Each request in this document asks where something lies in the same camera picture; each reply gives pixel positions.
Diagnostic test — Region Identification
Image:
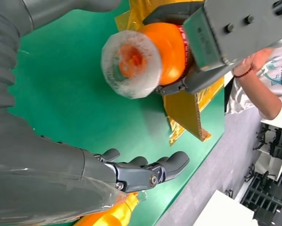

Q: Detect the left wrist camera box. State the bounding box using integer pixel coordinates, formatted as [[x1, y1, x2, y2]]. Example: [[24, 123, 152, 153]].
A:
[[183, 0, 282, 72]]

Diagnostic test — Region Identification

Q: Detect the black chair base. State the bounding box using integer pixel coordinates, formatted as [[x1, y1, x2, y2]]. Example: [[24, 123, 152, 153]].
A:
[[240, 164, 282, 226], [255, 122, 282, 161]]

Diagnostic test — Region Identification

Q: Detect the person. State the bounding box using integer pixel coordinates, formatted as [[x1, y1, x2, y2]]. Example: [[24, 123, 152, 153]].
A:
[[225, 40, 282, 123]]

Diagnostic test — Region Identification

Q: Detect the green mat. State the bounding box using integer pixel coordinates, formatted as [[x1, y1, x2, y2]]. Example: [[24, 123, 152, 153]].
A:
[[8, 0, 226, 226]]

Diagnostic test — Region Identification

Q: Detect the yellow taped cardboard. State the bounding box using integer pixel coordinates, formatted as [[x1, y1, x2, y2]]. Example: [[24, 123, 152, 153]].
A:
[[115, 0, 225, 147]]

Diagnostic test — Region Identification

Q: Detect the red bracelet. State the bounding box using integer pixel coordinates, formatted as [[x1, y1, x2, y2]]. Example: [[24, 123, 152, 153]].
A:
[[233, 66, 254, 79]]

